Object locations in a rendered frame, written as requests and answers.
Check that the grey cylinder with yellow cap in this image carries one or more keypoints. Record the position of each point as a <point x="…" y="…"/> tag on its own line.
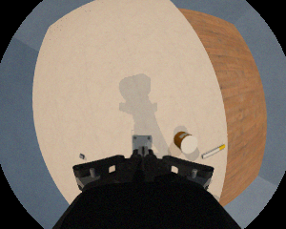
<point x="214" y="151"/>

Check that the brown cylinder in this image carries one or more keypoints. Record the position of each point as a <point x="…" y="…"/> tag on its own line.
<point x="185" y="142"/>

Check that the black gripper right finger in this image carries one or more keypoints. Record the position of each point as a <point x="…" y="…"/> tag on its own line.
<point x="195" y="172"/>

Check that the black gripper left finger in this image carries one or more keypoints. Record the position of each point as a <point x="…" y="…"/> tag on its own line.
<point x="88" y="172"/>

